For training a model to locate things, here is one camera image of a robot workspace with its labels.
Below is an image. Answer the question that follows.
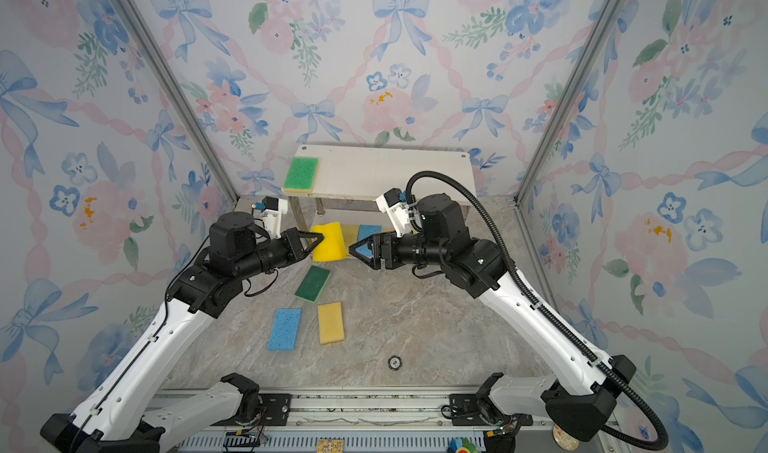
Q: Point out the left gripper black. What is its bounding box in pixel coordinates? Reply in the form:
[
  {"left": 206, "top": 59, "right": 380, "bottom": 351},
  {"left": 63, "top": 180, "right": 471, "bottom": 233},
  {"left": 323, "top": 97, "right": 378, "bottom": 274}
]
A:
[{"left": 236, "top": 228, "right": 324, "bottom": 284}]

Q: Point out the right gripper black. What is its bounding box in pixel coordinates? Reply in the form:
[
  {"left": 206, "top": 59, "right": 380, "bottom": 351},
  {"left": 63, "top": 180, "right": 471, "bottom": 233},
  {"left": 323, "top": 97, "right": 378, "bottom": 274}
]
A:
[{"left": 350, "top": 231, "right": 450, "bottom": 274}]

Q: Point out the large blue sponge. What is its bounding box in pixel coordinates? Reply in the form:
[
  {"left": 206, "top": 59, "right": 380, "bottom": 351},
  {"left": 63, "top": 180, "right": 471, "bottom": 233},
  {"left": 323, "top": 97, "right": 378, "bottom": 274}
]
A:
[{"left": 357, "top": 225, "right": 382, "bottom": 242}]

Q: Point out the bright yellow sponge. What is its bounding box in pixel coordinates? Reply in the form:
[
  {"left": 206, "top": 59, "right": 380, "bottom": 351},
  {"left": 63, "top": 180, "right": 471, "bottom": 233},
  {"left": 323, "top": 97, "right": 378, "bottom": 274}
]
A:
[{"left": 311, "top": 222, "right": 347, "bottom": 263}]

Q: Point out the pale yellow sponge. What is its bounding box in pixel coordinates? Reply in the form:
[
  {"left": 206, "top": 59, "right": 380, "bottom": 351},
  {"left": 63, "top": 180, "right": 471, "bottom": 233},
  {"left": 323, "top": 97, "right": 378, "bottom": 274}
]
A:
[{"left": 318, "top": 302, "right": 345, "bottom": 345}]

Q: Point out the tan yellow orange-backed sponge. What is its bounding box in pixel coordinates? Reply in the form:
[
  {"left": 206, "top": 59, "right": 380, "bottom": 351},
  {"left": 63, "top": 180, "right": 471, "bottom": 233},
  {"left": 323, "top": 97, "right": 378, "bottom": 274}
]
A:
[{"left": 341, "top": 224, "right": 360, "bottom": 248}]

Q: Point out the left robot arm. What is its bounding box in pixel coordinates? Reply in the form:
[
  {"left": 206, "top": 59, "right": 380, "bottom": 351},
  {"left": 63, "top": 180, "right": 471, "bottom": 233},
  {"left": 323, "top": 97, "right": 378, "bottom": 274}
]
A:
[{"left": 40, "top": 212, "right": 324, "bottom": 452}]

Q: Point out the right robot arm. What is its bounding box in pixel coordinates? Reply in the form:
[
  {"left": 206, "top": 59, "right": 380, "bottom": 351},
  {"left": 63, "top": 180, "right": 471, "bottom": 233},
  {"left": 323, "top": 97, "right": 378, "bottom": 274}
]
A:
[{"left": 349, "top": 189, "right": 635, "bottom": 441}]

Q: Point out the white two-tier shelf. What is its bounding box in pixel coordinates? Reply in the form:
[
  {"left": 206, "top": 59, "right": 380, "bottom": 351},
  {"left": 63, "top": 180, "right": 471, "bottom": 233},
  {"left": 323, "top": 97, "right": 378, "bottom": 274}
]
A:
[{"left": 283, "top": 145, "right": 476, "bottom": 232}]

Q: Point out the dark green scouring sponge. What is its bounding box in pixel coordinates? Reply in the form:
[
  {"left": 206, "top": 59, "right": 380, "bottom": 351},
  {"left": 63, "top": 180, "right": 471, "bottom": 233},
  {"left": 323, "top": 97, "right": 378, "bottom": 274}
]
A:
[{"left": 295, "top": 266, "right": 331, "bottom": 303}]

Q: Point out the blue sponge left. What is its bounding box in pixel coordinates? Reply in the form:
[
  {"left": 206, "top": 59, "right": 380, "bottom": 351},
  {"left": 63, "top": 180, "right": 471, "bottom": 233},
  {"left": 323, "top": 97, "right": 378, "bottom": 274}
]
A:
[{"left": 267, "top": 309, "right": 302, "bottom": 352}]

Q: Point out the poker chip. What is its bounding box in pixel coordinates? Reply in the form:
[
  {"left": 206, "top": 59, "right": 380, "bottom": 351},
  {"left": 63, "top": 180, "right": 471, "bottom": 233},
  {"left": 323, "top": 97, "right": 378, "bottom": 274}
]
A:
[{"left": 387, "top": 355, "right": 402, "bottom": 371}]

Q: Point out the small yellow circuit board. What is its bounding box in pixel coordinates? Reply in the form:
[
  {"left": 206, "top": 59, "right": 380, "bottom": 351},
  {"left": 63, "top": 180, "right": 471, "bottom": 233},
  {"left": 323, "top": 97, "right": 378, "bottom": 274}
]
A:
[{"left": 316, "top": 438, "right": 345, "bottom": 453}]

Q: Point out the colourful toy object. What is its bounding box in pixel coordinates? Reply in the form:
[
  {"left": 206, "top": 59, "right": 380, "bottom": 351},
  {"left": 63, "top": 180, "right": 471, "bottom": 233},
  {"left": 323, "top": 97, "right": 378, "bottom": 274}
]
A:
[{"left": 446, "top": 438, "right": 479, "bottom": 453}]

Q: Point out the round beige disc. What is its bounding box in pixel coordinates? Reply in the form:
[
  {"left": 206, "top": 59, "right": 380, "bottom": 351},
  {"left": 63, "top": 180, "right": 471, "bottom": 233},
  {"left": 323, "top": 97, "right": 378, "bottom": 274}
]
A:
[{"left": 552, "top": 425, "right": 580, "bottom": 452}]

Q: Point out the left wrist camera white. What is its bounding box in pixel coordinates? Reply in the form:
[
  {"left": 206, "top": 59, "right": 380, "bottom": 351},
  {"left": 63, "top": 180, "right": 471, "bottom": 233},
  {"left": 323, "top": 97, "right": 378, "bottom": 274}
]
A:
[{"left": 252, "top": 196, "right": 288, "bottom": 239}]

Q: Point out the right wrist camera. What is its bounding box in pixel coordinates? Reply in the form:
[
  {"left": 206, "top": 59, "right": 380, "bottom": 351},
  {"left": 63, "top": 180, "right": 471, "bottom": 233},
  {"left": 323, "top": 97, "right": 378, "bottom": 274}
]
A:
[{"left": 375, "top": 188, "right": 416, "bottom": 238}]

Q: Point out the thin black cable left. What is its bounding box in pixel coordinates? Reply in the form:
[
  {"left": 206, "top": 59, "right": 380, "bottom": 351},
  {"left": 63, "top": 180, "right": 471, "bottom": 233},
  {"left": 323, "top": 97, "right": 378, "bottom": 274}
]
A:
[{"left": 65, "top": 236, "right": 280, "bottom": 453}]

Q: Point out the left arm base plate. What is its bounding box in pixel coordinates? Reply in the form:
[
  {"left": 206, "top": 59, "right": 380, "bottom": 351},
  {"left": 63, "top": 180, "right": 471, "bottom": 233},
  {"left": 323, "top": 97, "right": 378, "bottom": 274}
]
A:
[{"left": 234, "top": 393, "right": 293, "bottom": 427}]

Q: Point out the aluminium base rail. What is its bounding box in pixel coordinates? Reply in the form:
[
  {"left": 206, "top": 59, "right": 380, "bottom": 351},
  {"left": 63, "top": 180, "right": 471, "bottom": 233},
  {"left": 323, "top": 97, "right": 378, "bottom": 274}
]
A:
[{"left": 141, "top": 387, "right": 628, "bottom": 452}]

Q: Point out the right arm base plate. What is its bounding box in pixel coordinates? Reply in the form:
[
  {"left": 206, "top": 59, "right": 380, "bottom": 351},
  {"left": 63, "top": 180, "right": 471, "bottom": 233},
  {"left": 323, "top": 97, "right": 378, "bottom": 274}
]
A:
[{"left": 440, "top": 393, "right": 533, "bottom": 428}]

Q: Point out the black corrugated cable right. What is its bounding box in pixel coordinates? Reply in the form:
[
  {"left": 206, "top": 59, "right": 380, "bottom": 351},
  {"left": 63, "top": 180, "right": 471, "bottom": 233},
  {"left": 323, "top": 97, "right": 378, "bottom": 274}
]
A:
[{"left": 405, "top": 170, "right": 670, "bottom": 452}]

